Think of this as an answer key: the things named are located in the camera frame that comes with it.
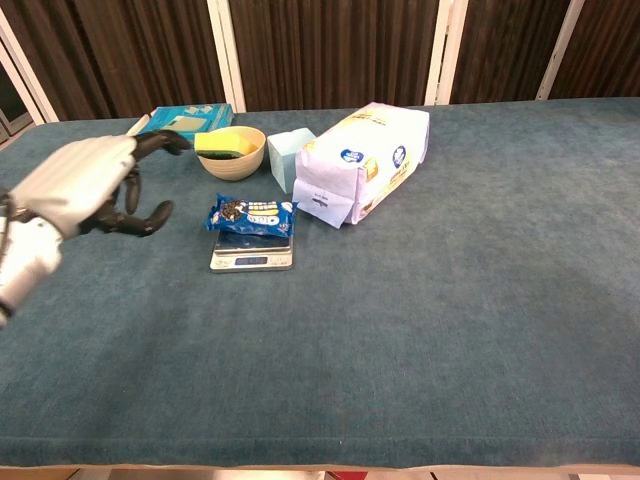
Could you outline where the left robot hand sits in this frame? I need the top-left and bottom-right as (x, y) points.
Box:
(9, 128), (194, 239)

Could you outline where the yellow green sponge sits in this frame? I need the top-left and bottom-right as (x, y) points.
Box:
(193, 131), (256, 161)

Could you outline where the blue Oreo cookie pack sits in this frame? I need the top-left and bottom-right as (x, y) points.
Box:
(202, 192), (298, 237)

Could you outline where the beige ceramic bowl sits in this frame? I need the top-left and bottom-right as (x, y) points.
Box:
(195, 125), (267, 182)

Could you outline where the light blue paper cube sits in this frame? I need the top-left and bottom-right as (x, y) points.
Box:
(266, 127), (317, 195)

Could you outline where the white partition post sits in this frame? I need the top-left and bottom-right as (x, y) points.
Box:
(425, 0), (471, 107)
(536, 0), (587, 101)
(0, 8), (60, 126)
(206, 0), (248, 114)

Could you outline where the silver digital kitchen scale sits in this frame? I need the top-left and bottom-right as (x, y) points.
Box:
(209, 230), (296, 274)

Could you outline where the teal cardboard box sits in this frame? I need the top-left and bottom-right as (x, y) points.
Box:
(125, 103), (236, 141)

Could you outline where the teal table cloth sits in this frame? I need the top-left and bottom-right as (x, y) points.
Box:
(0, 96), (640, 469)

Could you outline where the large white flour bag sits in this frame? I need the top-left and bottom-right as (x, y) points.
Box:
(291, 102), (431, 230)

